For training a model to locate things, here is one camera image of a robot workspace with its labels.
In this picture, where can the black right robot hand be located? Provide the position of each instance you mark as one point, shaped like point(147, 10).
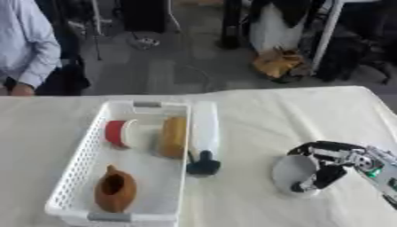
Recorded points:
point(331, 156)

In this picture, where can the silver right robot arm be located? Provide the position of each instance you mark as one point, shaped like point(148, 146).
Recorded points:
point(383, 174)

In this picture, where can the black bag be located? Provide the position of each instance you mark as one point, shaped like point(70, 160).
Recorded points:
point(341, 57)

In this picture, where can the brown paper bag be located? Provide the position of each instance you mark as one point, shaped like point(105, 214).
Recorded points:
point(278, 62)

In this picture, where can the white table leg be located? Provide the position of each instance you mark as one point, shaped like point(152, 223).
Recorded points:
point(327, 34)

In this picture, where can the white bottle with black cap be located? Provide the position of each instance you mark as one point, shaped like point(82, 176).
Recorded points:
point(204, 130)

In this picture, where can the white bag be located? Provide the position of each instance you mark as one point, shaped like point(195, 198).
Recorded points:
point(274, 26)

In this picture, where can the tan bread loaf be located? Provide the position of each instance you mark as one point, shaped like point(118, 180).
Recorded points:
point(173, 136)

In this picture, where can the white plastic basket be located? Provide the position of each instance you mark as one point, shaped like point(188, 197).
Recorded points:
point(150, 177)

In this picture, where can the red and white cup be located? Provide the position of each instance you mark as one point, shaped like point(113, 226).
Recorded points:
point(122, 133)

